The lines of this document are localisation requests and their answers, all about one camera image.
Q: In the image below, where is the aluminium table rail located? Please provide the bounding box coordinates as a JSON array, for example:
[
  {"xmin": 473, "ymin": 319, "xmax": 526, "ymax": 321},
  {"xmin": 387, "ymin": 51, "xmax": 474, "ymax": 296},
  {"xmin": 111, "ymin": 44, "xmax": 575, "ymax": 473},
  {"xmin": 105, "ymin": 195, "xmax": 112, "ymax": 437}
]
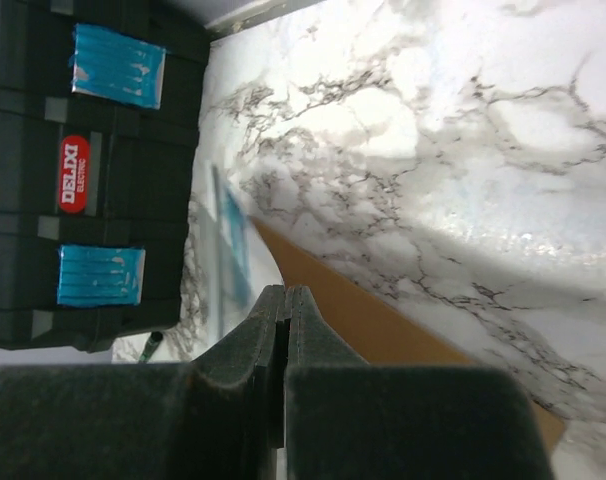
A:
[{"xmin": 205, "ymin": 0, "xmax": 321, "ymax": 39}]

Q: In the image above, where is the printed lantern photo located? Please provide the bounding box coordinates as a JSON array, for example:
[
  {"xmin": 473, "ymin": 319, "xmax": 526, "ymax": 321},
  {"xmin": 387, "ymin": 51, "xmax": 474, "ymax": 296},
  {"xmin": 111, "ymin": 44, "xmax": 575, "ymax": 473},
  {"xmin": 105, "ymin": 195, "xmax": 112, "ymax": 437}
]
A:
[{"xmin": 198, "ymin": 162, "xmax": 284, "ymax": 346}]

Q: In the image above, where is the black plastic toolbox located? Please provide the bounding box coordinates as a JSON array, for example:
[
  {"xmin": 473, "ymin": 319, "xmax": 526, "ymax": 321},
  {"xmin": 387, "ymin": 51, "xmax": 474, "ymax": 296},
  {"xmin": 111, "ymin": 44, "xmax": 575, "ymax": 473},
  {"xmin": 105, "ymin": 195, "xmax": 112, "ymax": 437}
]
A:
[{"xmin": 0, "ymin": 1, "xmax": 210, "ymax": 352}]

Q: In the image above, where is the brown fibreboard backing board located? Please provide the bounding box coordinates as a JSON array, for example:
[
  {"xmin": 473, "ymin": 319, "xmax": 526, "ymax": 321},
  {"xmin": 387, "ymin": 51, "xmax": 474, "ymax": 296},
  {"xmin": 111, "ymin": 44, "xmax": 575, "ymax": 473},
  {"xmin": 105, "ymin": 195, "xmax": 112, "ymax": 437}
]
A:
[{"xmin": 257, "ymin": 224, "xmax": 563, "ymax": 458}]

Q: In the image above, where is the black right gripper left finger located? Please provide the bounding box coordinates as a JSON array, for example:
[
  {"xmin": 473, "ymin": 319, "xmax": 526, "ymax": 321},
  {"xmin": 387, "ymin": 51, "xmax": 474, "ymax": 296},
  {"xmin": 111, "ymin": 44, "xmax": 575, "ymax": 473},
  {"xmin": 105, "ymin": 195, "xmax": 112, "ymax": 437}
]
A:
[{"xmin": 0, "ymin": 286, "xmax": 286, "ymax": 479}]

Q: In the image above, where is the green black screwdriver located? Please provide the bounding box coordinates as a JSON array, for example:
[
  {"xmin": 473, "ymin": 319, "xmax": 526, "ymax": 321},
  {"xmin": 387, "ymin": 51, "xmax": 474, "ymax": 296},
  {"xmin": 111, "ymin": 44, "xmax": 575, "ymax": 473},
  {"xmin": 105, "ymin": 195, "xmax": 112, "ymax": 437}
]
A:
[{"xmin": 138, "ymin": 331, "xmax": 164, "ymax": 363}]

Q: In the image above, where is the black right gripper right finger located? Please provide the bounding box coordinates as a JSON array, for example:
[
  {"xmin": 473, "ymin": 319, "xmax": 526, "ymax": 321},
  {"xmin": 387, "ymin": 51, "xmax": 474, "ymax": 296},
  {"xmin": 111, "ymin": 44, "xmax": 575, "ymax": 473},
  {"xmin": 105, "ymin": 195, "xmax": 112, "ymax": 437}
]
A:
[{"xmin": 284, "ymin": 286, "xmax": 553, "ymax": 479}]

